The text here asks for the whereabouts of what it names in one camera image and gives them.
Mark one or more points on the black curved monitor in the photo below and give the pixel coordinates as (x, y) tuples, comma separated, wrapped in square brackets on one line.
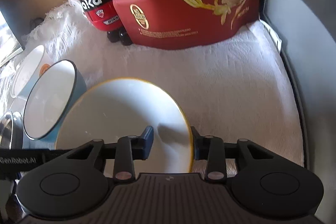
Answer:
[(10, 19)]

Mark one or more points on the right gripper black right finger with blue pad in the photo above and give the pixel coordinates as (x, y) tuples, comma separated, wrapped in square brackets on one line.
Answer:
[(213, 149)]

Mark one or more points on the white woven tablecloth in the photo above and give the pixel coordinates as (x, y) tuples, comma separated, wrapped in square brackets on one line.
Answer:
[(237, 88)]

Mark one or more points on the white paper bowl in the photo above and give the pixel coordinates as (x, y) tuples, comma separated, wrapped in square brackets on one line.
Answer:
[(30, 70)]

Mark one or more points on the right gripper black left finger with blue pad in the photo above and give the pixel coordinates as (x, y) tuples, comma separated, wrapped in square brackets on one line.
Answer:
[(126, 151)]

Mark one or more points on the white computer case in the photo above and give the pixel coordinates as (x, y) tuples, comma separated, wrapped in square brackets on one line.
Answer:
[(306, 30)]

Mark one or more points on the blue enamel bowl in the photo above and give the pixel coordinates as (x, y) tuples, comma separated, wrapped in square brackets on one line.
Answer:
[(50, 100)]

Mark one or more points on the white bowl yellow rim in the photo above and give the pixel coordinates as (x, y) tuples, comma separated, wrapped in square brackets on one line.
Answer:
[(125, 106)]

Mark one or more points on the stainless steel bowl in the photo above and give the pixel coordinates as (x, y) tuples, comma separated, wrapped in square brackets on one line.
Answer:
[(11, 128)]

